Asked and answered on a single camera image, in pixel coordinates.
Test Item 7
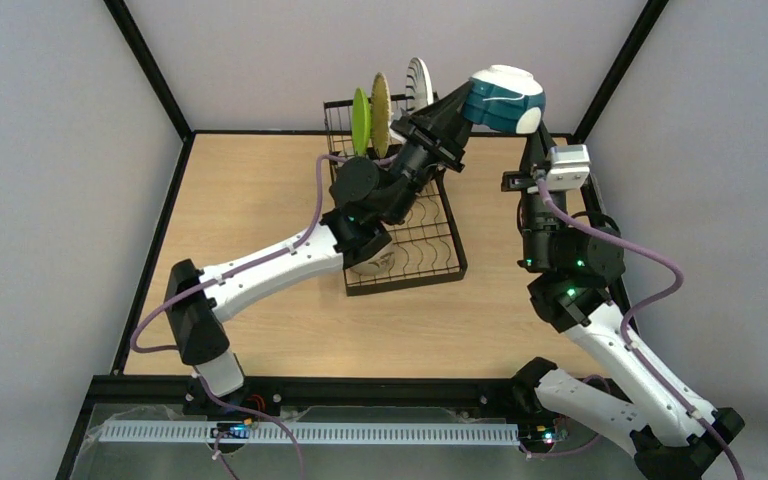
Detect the blue striped white plate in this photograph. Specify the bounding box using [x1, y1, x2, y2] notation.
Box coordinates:
[405, 57, 434, 114]

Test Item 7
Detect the white bowl dark rim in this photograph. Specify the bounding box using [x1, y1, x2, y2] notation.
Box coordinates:
[462, 64, 546, 135]

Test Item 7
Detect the round bamboo tray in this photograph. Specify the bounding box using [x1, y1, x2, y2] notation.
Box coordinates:
[370, 72, 392, 158]

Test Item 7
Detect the green plate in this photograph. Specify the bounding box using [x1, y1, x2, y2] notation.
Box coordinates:
[351, 87, 372, 156]

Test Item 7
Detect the black wire dish rack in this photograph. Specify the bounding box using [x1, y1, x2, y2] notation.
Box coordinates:
[322, 91, 469, 297]

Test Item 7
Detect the white ceramic bowl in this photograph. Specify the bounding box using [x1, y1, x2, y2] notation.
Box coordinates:
[350, 247, 395, 276]

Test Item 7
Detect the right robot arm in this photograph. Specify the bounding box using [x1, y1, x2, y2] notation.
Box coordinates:
[501, 127, 744, 479]

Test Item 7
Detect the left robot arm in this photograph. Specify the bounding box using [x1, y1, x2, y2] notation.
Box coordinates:
[161, 81, 474, 398]

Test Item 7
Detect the right circuit board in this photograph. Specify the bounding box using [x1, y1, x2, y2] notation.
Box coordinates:
[518, 425, 569, 445]

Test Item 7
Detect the circuit board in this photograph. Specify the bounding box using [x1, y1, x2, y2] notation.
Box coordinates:
[210, 418, 259, 442]
[518, 425, 569, 445]

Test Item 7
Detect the left circuit board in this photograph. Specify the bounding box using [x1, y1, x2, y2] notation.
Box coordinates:
[210, 418, 259, 442]

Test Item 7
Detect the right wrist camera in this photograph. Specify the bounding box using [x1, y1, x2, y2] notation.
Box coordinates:
[545, 144, 591, 192]

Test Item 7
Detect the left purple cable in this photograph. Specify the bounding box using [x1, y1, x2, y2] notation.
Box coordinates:
[129, 153, 399, 480]

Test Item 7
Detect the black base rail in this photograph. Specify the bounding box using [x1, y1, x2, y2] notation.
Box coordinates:
[82, 375, 550, 419]

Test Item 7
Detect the white slotted cable duct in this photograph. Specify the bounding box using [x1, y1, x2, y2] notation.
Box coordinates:
[96, 420, 519, 446]

